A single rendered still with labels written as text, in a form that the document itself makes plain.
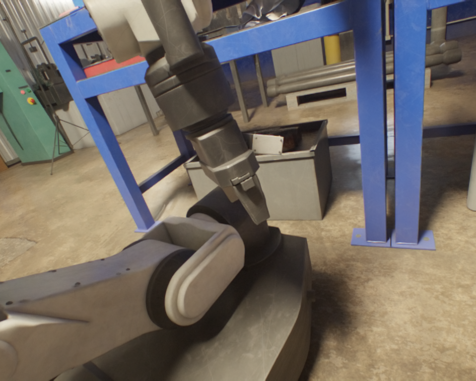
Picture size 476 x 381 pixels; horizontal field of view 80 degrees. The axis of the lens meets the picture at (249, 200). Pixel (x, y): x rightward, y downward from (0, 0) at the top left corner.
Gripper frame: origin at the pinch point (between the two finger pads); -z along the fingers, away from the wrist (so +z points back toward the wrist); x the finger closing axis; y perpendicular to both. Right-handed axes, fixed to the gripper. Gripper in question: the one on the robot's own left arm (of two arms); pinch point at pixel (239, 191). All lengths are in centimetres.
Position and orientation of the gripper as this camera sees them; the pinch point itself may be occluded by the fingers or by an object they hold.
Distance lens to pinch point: 40.0
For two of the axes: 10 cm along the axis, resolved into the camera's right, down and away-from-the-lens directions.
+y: 8.5, -4.9, 1.9
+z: -3.9, -8.4, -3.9
